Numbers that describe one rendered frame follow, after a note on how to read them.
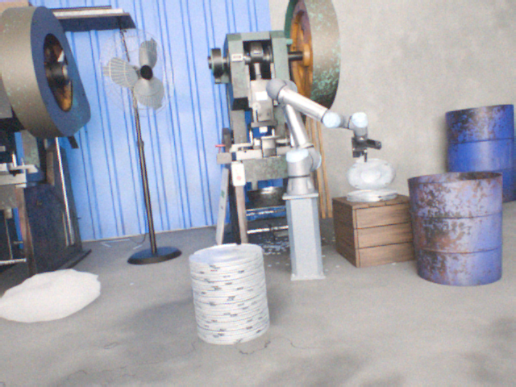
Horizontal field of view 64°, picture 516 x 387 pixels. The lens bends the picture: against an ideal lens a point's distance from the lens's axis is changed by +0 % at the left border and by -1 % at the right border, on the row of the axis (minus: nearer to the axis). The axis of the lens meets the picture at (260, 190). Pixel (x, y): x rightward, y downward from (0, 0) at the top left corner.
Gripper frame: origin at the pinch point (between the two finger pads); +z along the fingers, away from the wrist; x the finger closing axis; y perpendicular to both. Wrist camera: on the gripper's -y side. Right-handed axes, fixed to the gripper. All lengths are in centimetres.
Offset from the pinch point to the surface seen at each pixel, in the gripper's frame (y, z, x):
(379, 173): -7.5, 11.6, -0.5
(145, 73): 138, -37, -63
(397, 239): -13.3, 24.1, 37.2
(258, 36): 63, -34, -93
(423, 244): -22, -1, 57
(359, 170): 3.5, 6.9, -0.2
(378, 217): -4.1, 12.4, 29.9
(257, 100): 67, -7, -60
